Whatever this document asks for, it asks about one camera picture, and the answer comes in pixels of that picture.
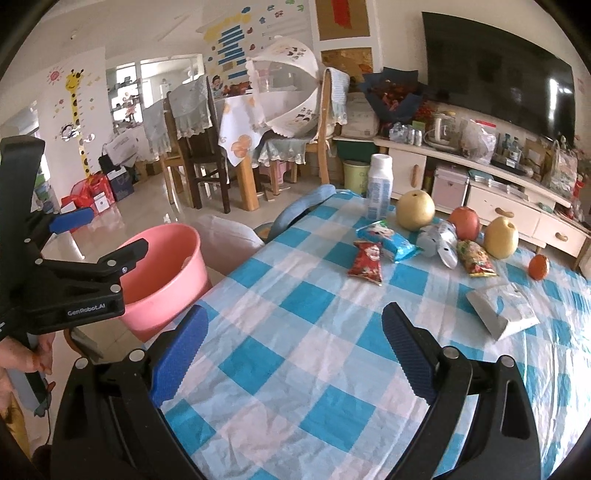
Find pink storage case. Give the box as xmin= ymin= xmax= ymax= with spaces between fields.
xmin=431 ymin=167 xmax=471 ymax=209

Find blue checked tablecloth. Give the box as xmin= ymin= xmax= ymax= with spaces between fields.
xmin=159 ymin=189 xmax=591 ymax=480

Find tall cork board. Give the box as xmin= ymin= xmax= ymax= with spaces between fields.
xmin=316 ymin=0 xmax=372 ymax=42

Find pink plastic basin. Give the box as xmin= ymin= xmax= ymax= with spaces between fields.
xmin=112 ymin=224 xmax=213 ymax=343

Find pale towel chair cover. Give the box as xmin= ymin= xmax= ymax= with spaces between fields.
xmin=327 ymin=67 xmax=350 ymax=126

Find grey lace chair cover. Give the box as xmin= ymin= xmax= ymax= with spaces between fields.
xmin=167 ymin=76 xmax=215 ymax=139
xmin=143 ymin=99 xmax=172 ymax=160

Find white cushion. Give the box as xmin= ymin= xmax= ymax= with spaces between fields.
xmin=191 ymin=215 xmax=265 ymax=278

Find white paper bag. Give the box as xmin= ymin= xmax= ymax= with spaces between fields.
xmin=102 ymin=130 xmax=140 ymax=164

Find white orange print tablecloth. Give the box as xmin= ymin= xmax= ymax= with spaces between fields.
xmin=218 ymin=90 xmax=269 ymax=168

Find pink plastic stool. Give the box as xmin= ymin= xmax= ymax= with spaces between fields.
xmin=259 ymin=161 xmax=298 ymax=195

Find white grey wrapper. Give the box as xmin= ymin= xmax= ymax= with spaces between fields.
xmin=418 ymin=220 xmax=459 ymax=269

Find small white bag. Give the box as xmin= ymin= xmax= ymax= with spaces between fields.
xmin=465 ymin=282 xmax=540 ymax=342

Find white electric kettle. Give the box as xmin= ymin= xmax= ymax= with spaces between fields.
xmin=431 ymin=112 xmax=463 ymax=145

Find printed plastic bag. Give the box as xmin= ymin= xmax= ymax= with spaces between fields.
xmin=546 ymin=140 xmax=579 ymax=198

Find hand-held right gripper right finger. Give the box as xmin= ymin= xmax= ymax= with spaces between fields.
xmin=382 ymin=302 xmax=541 ymax=480

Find navy gift bag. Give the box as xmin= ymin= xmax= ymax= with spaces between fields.
xmin=107 ymin=166 xmax=136 ymax=202

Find white mesh food cover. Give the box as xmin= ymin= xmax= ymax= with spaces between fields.
xmin=246 ymin=38 xmax=320 ymax=138

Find red gift bag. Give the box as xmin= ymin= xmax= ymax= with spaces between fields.
xmin=61 ymin=175 xmax=116 ymax=217

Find artificial flower arrangement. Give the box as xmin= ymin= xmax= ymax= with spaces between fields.
xmin=570 ymin=152 xmax=591 ymax=220

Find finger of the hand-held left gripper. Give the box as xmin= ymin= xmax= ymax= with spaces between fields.
xmin=30 ymin=208 xmax=95 ymax=250
xmin=36 ymin=239 xmax=149 ymax=291

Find green waste bin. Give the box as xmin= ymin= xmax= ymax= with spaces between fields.
xmin=342 ymin=159 xmax=370 ymax=193

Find red knot ornament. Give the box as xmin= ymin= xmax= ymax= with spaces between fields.
xmin=331 ymin=0 xmax=369 ymax=26

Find cardboard box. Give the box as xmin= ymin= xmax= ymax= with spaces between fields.
xmin=524 ymin=138 xmax=549 ymax=171

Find dark wrapped flower bouquet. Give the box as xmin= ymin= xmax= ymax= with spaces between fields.
xmin=360 ymin=67 xmax=426 ymax=126

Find light wooden chair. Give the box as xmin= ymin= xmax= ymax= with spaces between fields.
xmin=305 ymin=67 xmax=350 ymax=185

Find blue snack packet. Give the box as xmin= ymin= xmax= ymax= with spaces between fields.
xmin=355 ymin=220 xmax=423 ymax=263

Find lace seat cover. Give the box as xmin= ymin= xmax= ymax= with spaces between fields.
xmin=257 ymin=131 xmax=309 ymax=167

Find red apple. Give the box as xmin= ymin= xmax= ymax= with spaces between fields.
xmin=449 ymin=207 xmax=481 ymax=241

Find black television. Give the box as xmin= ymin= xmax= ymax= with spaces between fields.
xmin=421 ymin=11 xmax=578 ymax=147

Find giraffe wall sticker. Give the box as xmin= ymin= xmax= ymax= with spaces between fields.
xmin=65 ymin=68 xmax=94 ymax=178

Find orange tangerine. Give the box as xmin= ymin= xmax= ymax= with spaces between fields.
xmin=527 ymin=254 xmax=550 ymax=281

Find person's left hand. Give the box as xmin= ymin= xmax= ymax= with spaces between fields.
xmin=0 ymin=333 xmax=57 ymax=376

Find colourful wall stickers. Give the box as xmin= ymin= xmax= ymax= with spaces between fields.
xmin=203 ymin=9 xmax=310 ymax=81

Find blue chair back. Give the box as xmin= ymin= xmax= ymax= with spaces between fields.
xmin=267 ymin=185 xmax=339 ymax=241

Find white television cabinet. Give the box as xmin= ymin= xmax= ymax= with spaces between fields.
xmin=373 ymin=135 xmax=591 ymax=271

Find yellow red snack packet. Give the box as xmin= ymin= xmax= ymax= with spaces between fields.
xmin=456 ymin=240 xmax=498 ymax=278

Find white rice bag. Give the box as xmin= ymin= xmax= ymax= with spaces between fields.
xmin=344 ymin=92 xmax=382 ymax=139

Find dark wooden chair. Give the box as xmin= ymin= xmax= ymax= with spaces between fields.
xmin=165 ymin=76 xmax=232 ymax=214

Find stack of flat boxes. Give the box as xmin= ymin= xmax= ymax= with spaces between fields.
xmin=468 ymin=171 xmax=529 ymax=197

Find yellow pear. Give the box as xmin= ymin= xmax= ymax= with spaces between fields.
xmin=482 ymin=216 xmax=520 ymax=259
xmin=397 ymin=190 xmax=435 ymax=232

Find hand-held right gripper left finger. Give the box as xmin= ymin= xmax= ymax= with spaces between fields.
xmin=50 ymin=305 xmax=209 ymax=480

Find clear plastic bag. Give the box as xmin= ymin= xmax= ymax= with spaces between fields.
xmin=461 ymin=119 xmax=498 ymax=165

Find small cork board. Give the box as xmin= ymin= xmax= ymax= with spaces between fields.
xmin=321 ymin=48 xmax=374 ymax=77

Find white plastic bottle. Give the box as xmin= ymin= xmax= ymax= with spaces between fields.
xmin=367 ymin=154 xmax=393 ymax=220

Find red candy packet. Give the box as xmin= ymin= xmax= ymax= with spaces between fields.
xmin=347 ymin=240 xmax=385 ymax=283

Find pack of small bottles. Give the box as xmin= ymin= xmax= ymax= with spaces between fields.
xmin=390 ymin=122 xmax=423 ymax=146

